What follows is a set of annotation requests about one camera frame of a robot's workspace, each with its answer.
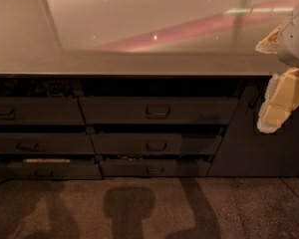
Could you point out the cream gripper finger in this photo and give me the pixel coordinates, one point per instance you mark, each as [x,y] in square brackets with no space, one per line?
[270,43]
[281,99]

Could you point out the grey drawer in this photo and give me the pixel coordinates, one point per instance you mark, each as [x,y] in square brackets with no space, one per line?
[154,168]
[45,143]
[145,110]
[156,143]
[40,111]
[74,169]

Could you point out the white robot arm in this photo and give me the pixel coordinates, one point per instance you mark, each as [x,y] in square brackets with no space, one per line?
[288,40]

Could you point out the dark items in drawer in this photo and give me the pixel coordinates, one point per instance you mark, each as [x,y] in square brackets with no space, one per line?
[34,88]

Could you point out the white item in drawer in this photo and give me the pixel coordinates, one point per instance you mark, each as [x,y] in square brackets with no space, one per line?
[47,160]

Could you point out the grey cabinet door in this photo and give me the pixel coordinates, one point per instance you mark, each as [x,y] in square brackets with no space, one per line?
[245,151]

